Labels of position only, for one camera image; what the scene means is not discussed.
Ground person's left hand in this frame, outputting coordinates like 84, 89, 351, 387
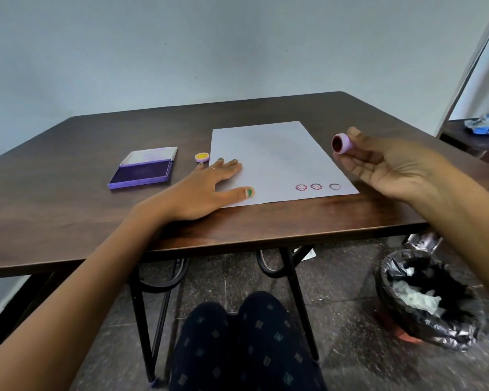
160, 158, 256, 221

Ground person's right hand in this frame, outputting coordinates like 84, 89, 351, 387
335, 126, 446, 202

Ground round pink stamp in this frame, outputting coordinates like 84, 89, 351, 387
331, 133, 353, 154

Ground white paper sheet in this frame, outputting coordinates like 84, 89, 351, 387
209, 121, 360, 209

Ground person's right forearm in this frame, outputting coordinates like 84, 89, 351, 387
407, 159, 489, 312

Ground person's left forearm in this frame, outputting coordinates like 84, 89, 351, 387
0, 195, 180, 391

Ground purple ink pad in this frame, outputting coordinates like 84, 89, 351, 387
108, 147, 178, 190

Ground white paper scrap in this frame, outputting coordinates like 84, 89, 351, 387
293, 245, 317, 262

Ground dark wooden side table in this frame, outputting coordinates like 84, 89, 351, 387
436, 118, 489, 169

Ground blue plastic packet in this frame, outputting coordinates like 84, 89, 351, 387
464, 114, 489, 137

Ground person's legs in dark trousers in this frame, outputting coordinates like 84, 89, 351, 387
169, 291, 327, 391

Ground bin with black bag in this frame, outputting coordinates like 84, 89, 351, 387
374, 232, 488, 352

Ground grey metal frame bar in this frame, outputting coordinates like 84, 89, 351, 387
434, 0, 489, 138

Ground black metal table frame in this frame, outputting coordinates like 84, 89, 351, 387
127, 245, 321, 388

